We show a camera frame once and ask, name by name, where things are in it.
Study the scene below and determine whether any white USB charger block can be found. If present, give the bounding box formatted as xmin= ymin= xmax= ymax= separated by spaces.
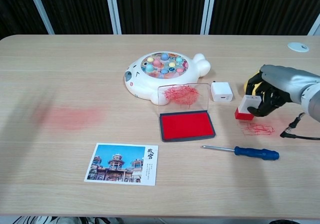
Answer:
xmin=210 ymin=80 xmax=234 ymax=102

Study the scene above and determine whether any white red stamp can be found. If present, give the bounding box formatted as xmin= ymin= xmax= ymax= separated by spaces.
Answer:
xmin=234 ymin=95 xmax=262 ymax=121

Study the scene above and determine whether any white whale fishing game toy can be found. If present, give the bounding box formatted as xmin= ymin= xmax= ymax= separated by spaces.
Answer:
xmin=123 ymin=51 xmax=211 ymax=105

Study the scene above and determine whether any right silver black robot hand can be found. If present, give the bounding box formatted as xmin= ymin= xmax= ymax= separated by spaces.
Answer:
xmin=246 ymin=64 xmax=320 ymax=117

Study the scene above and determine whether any white partition frame post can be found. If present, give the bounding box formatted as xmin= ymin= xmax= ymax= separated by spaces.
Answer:
xmin=104 ymin=0 xmax=123 ymax=35
xmin=199 ymin=0 xmax=218 ymax=35
xmin=26 ymin=0 xmax=55 ymax=35
xmin=307 ymin=21 xmax=320 ymax=36

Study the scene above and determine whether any palace photo postcard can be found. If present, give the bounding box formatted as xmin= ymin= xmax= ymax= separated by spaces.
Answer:
xmin=83 ymin=142 xmax=159 ymax=186

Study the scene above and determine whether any white table cable grommet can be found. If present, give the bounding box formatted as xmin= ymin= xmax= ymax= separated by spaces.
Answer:
xmin=286 ymin=41 xmax=310 ymax=52

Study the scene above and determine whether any blue handled screwdriver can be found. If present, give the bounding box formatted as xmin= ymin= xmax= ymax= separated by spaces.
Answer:
xmin=200 ymin=145 xmax=280 ymax=161

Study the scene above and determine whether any red ink pad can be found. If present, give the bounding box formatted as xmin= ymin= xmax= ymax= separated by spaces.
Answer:
xmin=156 ymin=83 xmax=217 ymax=143

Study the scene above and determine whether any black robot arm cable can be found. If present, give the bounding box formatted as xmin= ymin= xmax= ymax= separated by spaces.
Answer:
xmin=279 ymin=112 xmax=320 ymax=141

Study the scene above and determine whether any yellow pear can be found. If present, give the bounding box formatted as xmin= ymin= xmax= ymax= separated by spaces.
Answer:
xmin=242 ymin=78 xmax=263 ymax=96

